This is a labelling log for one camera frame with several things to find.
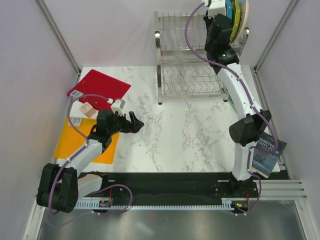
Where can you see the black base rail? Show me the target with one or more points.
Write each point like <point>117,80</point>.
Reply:
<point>176,188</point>

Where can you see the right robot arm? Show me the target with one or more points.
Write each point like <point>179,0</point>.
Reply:
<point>225,22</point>

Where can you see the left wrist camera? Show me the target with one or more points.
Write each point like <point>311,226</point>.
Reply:
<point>117,107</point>

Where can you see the green polka dot plate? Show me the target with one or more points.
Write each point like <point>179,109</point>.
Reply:
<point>236,21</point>

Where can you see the orange cutting mat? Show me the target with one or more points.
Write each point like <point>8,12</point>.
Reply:
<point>70,140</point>

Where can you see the dark blue 1984 book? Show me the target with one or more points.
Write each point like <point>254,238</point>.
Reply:
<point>263,160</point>

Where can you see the yellow polka dot plate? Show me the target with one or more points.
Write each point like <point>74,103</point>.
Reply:
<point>233,7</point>

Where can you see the stainless steel dish rack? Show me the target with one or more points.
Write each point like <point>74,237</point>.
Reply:
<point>179,73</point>

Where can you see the small beige block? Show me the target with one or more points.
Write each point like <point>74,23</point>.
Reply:
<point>87,109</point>

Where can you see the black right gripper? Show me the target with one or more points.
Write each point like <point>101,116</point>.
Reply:
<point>208,20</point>

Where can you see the beige and blue leaf plate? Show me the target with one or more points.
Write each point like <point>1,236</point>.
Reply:
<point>244,10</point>

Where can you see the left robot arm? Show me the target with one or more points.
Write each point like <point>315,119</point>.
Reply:
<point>61,185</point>

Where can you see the blue polka dot plate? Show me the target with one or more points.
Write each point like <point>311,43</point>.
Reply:
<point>229,9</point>

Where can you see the red cutting mat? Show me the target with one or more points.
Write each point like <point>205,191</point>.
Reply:
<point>98,83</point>

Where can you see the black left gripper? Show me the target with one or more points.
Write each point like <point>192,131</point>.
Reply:
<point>133,127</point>

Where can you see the colourful illustrated book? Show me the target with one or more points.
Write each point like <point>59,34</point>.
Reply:
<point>227,98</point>

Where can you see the white cable duct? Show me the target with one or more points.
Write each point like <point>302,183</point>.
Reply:
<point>95,203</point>

